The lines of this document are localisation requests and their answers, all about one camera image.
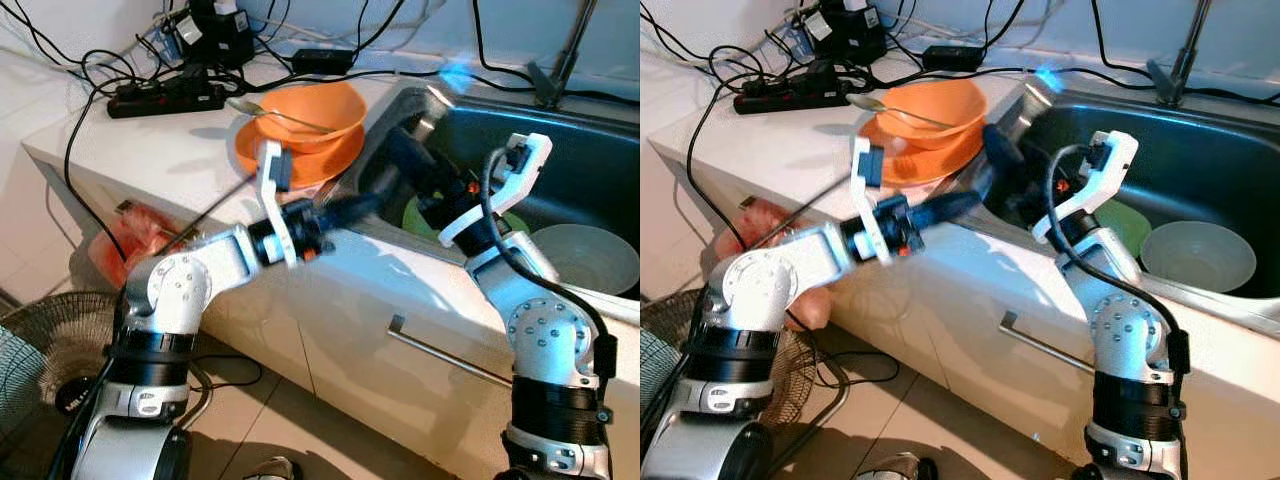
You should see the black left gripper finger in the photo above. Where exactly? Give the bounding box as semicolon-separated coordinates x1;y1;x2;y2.
327;206;384;240
919;204;980;240
329;189;390;217
927;187;989;216

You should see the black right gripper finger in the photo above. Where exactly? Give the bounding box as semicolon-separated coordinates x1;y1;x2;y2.
383;124;442;192
982;121;1030;172

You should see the orange plastic plate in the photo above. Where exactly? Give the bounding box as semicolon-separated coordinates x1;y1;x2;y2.
232;118;367;192
859;114;987;190

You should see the metal spoon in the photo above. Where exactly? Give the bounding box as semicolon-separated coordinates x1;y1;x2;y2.
847;92;947;132
224;94;337;137

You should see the green plate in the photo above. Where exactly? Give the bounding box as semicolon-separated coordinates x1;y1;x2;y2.
1089;197;1154;260
401;194;532;242

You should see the black power adapter brick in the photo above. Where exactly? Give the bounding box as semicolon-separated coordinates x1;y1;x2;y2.
291;47;358;75
919;43;987;72

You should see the red plastic bag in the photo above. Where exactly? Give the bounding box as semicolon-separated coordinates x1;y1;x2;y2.
87;204;187;292
734;197;837;332

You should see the stainless steel sink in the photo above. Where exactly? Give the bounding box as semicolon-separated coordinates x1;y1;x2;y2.
344;81;641;328
974;77;1280;338

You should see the white bowl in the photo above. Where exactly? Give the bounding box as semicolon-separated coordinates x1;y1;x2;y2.
1139;219;1258;294
529;222;641;299

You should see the black power strip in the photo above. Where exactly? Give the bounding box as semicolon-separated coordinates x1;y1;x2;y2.
106;77;230;120
732;74;852;115

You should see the chrome sink faucet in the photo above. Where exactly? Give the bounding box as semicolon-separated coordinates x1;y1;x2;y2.
523;0;601;109
1143;0;1216;107

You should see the grey robot left foot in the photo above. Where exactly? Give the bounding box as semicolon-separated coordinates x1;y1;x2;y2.
859;451;942;480
244;454;302;480

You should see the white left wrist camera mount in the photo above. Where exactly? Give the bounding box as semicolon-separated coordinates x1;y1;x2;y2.
254;139;302;270
849;134;897;267

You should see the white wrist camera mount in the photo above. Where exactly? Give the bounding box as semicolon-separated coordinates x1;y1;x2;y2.
254;139;302;270
1031;129;1140;245
437;131;554;250
849;134;897;267

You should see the black cable with white clip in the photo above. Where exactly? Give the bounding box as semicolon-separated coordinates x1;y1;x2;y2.
225;63;641;107
850;60;1280;107

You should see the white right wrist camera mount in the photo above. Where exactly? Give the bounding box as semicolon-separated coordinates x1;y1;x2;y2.
1031;129;1140;245
437;131;554;250

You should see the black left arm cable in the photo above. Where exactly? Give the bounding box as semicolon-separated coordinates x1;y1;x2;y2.
150;172;263;256

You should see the metal cabinet handle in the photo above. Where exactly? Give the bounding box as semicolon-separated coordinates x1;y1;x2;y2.
999;309;1097;374
386;314;514;389

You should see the black power strip cable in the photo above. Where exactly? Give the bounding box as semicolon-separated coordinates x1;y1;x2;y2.
684;78;763;253
63;83;138;267

